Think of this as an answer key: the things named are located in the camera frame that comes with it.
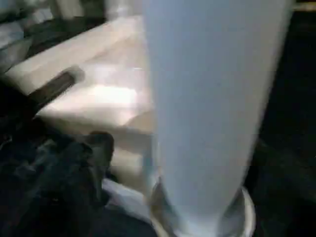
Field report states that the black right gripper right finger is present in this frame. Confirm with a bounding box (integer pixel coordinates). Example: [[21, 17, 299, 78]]
[[254, 158, 316, 237]]

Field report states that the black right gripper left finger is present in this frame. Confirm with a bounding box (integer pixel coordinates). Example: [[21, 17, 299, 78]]
[[0, 131, 116, 237]]

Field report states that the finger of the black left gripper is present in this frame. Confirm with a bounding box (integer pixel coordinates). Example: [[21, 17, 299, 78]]
[[29, 68, 85, 108]]

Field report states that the white plastic table top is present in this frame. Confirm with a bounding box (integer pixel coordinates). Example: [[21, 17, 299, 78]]
[[5, 15, 257, 237]]

